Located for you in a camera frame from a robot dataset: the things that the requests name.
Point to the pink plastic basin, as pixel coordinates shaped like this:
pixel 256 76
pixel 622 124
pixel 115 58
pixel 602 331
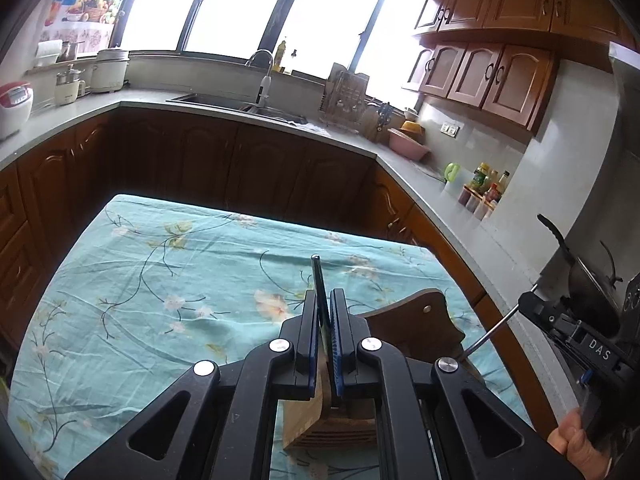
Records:
pixel 405 146

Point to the black wok pan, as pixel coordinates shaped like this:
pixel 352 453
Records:
pixel 590 291

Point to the wall power outlet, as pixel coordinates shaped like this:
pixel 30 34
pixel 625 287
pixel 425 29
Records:
pixel 449 129

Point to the green handled white jug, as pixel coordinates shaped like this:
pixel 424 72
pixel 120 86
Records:
pixel 451 171

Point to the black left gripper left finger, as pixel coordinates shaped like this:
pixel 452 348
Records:
pixel 215 421

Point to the white slow cooker pot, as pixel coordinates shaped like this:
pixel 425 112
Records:
pixel 109 70

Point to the steel range hood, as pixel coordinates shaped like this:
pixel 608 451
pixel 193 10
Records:
pixel 626 70

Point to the yellow oil bottle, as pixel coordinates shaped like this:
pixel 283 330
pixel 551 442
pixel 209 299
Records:
pixel 278 56

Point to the condiment bottles group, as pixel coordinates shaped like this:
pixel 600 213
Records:
pixel 482 194

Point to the fruit beach poster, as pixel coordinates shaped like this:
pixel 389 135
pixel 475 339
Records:
pixel 87 23

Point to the upper wooden wall cabinets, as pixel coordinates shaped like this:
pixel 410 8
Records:
pixel 501 57

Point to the lower wooden base cabinets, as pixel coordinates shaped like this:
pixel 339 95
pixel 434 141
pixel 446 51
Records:
pixel 51 193

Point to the dark metal chopstick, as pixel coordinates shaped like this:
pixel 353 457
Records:
pixel 323 308

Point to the yellow bowl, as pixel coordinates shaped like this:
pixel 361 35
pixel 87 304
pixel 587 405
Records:
pixel 411 128

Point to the wooden utensil holder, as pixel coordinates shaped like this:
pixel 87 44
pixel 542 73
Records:
pixel 419 326

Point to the teal floral tablecloth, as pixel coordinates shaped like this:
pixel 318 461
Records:
pixel 151 287

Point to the white red rice cooker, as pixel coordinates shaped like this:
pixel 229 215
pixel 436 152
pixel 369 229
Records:
pixel 16 100

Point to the steel kitchen sink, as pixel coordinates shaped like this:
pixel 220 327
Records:
pixel 240 106

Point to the silver metal chopstick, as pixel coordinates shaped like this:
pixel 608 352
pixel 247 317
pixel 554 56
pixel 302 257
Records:
pixel 513 330

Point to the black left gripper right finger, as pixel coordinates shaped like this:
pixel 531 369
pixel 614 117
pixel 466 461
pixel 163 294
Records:
pixel 434 420

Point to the knife block with knives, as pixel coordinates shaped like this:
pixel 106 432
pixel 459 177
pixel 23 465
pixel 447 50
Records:
pixel 385 115

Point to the chrome kitchen faucet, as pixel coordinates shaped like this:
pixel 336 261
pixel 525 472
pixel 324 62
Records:
pixel 265 84

